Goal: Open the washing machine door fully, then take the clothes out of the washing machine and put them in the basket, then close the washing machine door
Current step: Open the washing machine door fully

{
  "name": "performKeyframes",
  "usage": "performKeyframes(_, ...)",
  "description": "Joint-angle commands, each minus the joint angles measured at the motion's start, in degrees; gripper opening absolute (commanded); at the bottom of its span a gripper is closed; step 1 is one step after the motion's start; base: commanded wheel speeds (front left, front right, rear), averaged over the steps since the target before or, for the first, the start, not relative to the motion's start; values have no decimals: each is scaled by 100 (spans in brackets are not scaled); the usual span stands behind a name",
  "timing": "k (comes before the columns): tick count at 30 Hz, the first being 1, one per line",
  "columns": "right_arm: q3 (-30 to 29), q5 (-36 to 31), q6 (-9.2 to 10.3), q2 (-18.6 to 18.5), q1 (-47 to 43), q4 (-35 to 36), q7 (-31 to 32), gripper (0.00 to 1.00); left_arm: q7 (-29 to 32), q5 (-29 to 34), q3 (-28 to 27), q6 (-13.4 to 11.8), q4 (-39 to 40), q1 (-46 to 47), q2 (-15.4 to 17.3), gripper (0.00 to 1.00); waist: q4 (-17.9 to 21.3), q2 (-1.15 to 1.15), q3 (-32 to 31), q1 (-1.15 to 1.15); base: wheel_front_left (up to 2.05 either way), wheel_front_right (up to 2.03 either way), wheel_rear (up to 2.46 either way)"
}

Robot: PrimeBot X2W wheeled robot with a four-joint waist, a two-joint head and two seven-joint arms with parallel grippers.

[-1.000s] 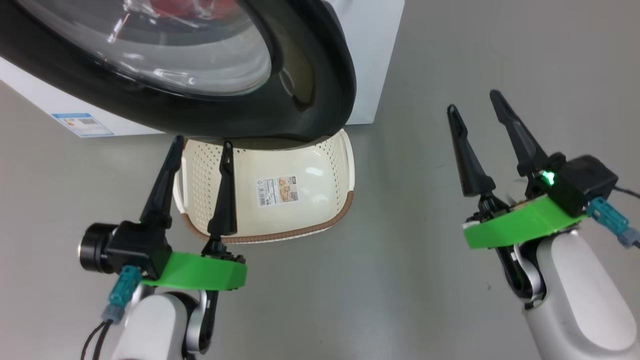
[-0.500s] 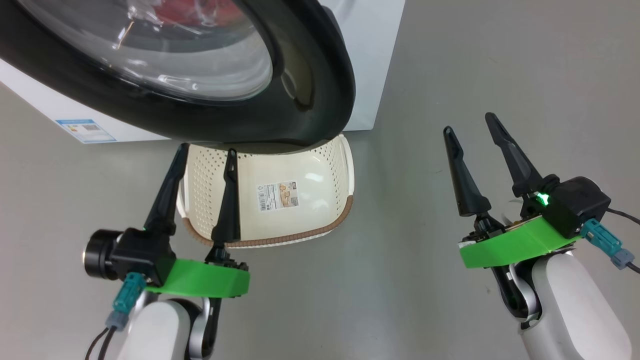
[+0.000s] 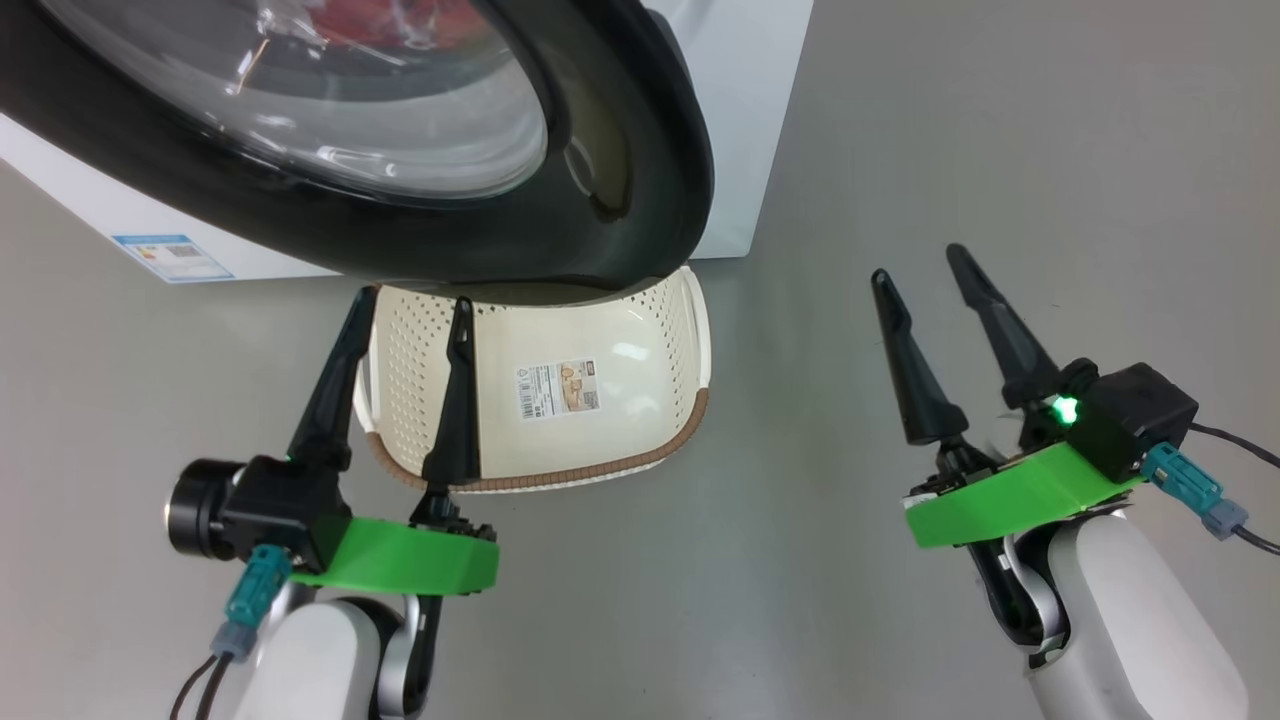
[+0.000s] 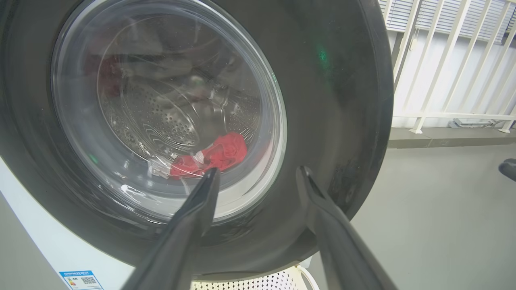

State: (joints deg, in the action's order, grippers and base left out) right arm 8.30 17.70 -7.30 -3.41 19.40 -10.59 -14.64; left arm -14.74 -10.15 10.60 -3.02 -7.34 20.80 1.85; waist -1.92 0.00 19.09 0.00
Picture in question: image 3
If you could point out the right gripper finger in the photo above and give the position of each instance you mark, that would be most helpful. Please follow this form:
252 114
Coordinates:
925 390
1015 350

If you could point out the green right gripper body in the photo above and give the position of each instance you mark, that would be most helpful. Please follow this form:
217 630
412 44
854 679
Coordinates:
1010 500

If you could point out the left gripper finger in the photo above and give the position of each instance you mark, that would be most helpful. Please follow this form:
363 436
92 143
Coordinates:
330 400
456 420

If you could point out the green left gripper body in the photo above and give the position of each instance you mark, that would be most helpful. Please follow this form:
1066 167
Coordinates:
410 560

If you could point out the black round glass door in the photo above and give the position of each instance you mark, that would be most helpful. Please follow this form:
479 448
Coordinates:
300 235

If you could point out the red garment white trim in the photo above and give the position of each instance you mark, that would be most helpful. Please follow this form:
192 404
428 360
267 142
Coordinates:
400 22

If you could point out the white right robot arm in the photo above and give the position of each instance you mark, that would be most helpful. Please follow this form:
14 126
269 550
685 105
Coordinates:
1130 620

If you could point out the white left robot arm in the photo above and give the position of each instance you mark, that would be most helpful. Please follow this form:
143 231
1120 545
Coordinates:
310 660

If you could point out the basket product label sticker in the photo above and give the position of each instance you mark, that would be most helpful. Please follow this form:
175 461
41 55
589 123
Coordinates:
557 390

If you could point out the cream perforated laundry basket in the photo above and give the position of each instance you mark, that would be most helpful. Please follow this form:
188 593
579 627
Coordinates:
610 430

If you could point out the white front-load washing machine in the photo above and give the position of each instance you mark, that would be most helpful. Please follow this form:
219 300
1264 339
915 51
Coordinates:
745 110

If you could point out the blue white energy label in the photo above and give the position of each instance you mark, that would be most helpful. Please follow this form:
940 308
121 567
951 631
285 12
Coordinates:
175 257

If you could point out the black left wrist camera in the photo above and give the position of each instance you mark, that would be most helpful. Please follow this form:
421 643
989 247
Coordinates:
265 505

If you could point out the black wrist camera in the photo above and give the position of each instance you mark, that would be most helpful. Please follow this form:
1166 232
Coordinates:
1135 415
265 505

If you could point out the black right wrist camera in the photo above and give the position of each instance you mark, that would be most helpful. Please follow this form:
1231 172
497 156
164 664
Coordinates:
1135 415

